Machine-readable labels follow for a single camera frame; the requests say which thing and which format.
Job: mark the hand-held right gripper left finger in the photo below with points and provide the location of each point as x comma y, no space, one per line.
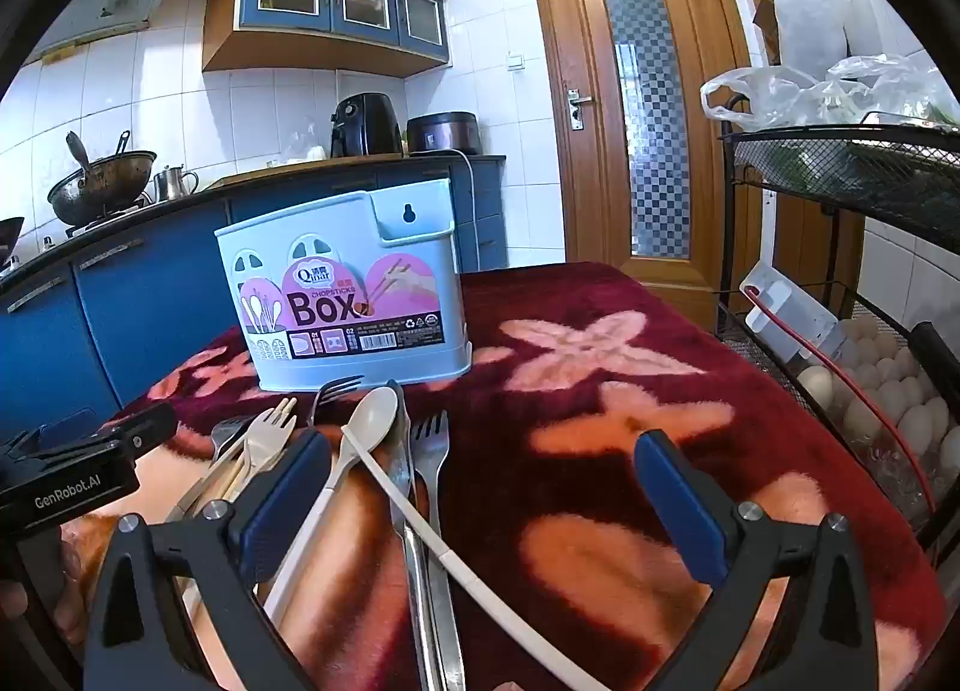
281,511

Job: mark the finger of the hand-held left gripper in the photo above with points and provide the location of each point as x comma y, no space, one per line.
146,427

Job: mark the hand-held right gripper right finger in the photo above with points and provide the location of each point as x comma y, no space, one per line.
679,511

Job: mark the long metal utensil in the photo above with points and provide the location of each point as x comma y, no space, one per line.
400,466

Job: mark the beige plastic spoon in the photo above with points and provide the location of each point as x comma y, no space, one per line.
369,412

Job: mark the long white chopstick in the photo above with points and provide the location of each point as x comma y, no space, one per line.
420,530

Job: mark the light blue utensil box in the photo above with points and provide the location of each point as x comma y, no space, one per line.
337,271

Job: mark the person's left hand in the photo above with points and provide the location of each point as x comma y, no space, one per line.
79,563

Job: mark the beige plastic fork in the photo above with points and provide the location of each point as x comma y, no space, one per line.
276,415
259,443

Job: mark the blue base cabinets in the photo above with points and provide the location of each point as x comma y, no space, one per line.
135,293

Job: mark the red floral blanket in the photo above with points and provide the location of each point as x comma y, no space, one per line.
600,391

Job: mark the gas stove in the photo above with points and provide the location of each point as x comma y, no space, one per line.
105,217

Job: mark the small dark wok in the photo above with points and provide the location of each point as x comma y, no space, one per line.
9,237

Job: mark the black wok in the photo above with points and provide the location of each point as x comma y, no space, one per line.
101,189

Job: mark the metal kettle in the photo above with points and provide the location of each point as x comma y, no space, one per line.
171,185

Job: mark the pile of eggs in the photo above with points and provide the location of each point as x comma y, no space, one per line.
900,398

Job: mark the wooden door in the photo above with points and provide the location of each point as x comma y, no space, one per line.
577,196

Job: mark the black air fryer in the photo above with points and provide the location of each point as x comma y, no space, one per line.
366,125

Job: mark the dark rice cooker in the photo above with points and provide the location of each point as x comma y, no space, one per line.
442,135

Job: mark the clear plastic bags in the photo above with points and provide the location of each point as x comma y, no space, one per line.
825,91

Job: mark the white hanging plastic bag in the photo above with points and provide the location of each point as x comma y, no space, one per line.
810,9

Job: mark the glass-door wall cabinet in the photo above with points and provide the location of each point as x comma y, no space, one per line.
330,9

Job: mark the white light switch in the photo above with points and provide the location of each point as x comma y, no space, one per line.
516,61

